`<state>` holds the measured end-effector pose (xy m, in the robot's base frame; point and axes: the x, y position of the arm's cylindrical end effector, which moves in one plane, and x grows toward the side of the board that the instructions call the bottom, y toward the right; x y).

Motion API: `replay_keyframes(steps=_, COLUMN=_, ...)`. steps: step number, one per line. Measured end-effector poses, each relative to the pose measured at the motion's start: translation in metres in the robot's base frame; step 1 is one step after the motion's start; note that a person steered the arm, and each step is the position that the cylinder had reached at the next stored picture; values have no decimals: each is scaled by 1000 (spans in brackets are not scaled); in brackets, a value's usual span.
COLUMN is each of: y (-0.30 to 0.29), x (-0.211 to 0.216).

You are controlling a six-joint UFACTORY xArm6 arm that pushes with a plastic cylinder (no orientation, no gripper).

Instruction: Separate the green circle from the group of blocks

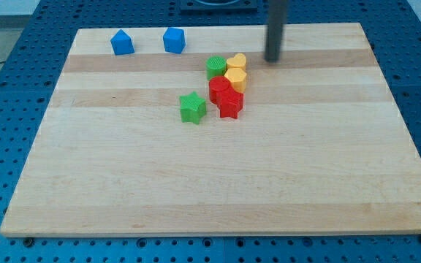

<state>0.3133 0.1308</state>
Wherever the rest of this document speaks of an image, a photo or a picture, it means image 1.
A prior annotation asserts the green cylinder block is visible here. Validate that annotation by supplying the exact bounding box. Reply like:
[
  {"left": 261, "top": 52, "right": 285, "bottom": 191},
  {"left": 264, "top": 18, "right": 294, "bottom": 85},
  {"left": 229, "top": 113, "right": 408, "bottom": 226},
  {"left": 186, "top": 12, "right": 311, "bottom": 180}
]
[{"left": 205, "top": 56, "right": 227, "bottom": 80}]

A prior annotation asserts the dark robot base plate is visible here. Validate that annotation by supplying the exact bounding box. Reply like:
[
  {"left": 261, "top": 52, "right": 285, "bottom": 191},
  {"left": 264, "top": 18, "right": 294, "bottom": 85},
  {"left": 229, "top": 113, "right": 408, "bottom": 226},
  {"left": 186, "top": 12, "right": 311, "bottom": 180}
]
[{"left": 179, "top": 0, "right": 258, "bottom": 12}]

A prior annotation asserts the yellow heart block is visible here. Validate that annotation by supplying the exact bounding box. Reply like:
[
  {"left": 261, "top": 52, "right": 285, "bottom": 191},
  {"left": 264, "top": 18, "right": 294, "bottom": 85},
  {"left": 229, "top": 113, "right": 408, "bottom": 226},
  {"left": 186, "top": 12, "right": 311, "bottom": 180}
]
[{"left": 226, "top": 53, "right": 247, "bottom": 71}]

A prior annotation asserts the red star block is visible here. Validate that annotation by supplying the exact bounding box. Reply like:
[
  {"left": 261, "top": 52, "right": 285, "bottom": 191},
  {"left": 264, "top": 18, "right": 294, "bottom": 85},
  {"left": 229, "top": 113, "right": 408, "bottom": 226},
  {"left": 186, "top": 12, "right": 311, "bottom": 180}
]
[{"left": 216, "top": 88, "right": 244, "bottom": 119}]

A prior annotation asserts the yellow hexagon block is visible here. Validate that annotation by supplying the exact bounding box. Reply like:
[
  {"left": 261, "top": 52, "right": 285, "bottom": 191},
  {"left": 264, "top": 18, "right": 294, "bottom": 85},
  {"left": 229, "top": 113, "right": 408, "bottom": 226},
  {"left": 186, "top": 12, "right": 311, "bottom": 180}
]
[{"left": 224, "top": 68, "right": 247, "bottom": 94}]

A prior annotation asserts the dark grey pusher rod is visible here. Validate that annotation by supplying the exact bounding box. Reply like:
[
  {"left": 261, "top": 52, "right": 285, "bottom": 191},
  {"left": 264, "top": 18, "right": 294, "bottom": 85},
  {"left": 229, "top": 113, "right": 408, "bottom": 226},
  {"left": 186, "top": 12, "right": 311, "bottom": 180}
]
[{"left": 264, "top": 0, "right": 288, "bottom": 63}]

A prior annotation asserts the blue cube block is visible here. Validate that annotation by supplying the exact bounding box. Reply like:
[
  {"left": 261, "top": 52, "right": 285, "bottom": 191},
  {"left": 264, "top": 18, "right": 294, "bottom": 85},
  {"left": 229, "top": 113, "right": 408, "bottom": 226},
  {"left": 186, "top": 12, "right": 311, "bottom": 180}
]
[{"left": 162, "top": 27, "right": 186, "bottom": 54}]

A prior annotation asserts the green star block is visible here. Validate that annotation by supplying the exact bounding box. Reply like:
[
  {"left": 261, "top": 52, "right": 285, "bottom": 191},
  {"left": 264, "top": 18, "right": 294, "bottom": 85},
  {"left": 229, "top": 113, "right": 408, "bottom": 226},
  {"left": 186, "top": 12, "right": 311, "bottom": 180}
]
[{"left": 179, "top": 91, "right": 207, "bottom": 124}]

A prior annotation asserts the blue pentagon block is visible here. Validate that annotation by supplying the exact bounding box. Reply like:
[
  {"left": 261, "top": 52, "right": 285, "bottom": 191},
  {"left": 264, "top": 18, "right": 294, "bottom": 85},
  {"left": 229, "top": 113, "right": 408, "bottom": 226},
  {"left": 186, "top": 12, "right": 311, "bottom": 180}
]
[{"left": 110, "top": 29, "right": 134, "bottom": 56}]

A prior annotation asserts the red cylinder block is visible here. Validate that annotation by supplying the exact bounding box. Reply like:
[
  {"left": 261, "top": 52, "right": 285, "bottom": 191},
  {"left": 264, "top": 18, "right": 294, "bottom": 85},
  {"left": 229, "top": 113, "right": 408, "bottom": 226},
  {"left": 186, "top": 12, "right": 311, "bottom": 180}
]
[{"left": 208, "top": 75, "right": 231, "bottom": 104}]

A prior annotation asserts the light wooden board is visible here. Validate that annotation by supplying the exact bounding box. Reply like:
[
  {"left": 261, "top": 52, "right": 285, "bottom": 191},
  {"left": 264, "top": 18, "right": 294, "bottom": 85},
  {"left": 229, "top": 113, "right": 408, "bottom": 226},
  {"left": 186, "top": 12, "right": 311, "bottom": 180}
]
[{"left": 0, "top": 23, "right": 421, "bottom": 237}]

